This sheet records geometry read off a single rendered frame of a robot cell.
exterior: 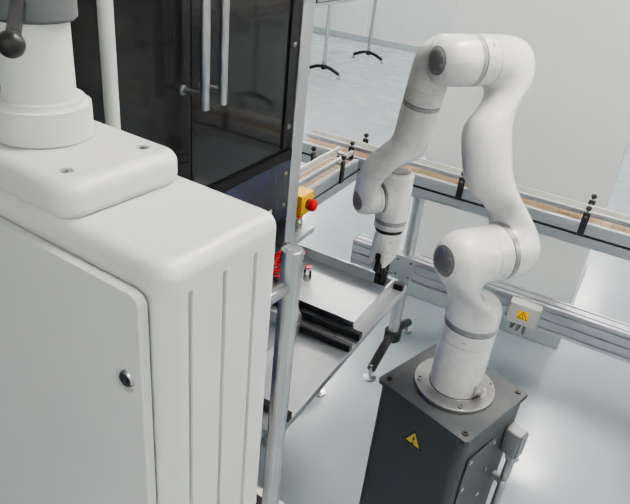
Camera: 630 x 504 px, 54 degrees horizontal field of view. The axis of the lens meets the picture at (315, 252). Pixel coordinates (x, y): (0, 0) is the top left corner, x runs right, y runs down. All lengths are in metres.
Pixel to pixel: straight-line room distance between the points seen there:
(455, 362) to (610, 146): 1.71
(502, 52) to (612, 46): 1.59
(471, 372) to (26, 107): 1.08
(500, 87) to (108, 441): 0.98
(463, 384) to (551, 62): 1.77
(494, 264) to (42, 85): 0.90
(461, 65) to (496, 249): 0.36
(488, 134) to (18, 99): 0.87
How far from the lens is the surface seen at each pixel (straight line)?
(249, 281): 0.61
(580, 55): 2.87
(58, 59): 0.66
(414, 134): 1.47
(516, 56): 1.31
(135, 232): 0.57
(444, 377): 1.45
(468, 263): 1.23
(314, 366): 1.46
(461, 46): 1.24
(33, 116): 0.65
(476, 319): 1.34
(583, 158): 2.95
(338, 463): 2.45
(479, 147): 1.26
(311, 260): 1.86
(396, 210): 1.57
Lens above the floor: 1.82
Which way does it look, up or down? 29 degrees down
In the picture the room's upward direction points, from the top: 6 degrees clockwise
